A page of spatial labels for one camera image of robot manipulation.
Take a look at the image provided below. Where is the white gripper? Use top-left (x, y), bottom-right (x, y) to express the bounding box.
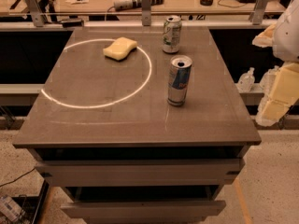
top-left (252, 0), bottom-right (299, 127)

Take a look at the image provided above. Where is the red bull can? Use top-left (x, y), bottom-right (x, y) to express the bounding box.
top-left (167, 55), bottom-right (192, 106)

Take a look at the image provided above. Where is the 7up can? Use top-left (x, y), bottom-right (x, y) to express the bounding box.
top-left (163, 15), bottom-right (182, 53)

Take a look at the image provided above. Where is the clear sanitizer bottle right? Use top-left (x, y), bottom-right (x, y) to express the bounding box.
top-left (259, 65), bottom-right (278, 91)

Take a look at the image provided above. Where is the clear sanitizer bottle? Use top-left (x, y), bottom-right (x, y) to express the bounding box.
top-left (259, 65), bottom-right (278, 91)
top-left (237, 67), bottom-right (255, 92)

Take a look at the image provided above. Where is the clear sanitizer bottle left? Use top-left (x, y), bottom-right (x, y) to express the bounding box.
top-left (237, 67), bottom-right (255, 92)

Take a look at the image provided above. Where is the upper grey drawer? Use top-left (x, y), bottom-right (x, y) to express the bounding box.
top-left (36, 159), bottom-right (245, 187)

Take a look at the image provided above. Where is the grey drawer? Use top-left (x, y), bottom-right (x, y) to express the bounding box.
top-left (36, 159), bottom-right (245, 187)
top-left (62, 200), bottom-right (226, 224)

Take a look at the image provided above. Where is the yellow sponge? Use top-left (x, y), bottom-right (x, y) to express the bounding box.
top-left (103, 37), bottom-right (137, 61)

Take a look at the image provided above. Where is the grey drawer cabinet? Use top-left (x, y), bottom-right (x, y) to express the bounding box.
top-left (12, 26), bottom-right (263, 224)

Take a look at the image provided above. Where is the lower grey drawer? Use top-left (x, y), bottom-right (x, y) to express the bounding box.
top-left (62, 200), bottom-right (226, 224)

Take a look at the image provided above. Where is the wooden desk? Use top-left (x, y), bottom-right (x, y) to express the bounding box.
top-left (54, 0), bottom-right (288, 17)

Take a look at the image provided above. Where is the black crate on floor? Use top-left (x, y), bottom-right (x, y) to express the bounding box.
top-left (0, 181), bottom-right (49, 224)

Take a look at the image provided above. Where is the metal bracket right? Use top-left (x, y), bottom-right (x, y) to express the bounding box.
top-left (249, 0), bottom-right (270, 25)

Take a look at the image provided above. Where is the metal bracket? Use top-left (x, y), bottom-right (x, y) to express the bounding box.
top-left (249, 0), bottom-right (270, 25)
top-left (141, 0), bottom-right (151, 26)
top-left (24, 0), bottom-right (45, 27)

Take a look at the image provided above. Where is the metal bracket middle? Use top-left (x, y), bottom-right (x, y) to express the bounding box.
top-left (141, 0), bottom-right (151, 26)

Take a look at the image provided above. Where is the metal bracket left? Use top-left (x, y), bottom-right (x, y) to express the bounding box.
top-left (24, 0), bottom-right (45, 27)

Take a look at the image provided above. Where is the black floor cable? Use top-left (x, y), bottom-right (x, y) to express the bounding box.
top-left (0, 167), bottom-right (36, 189)

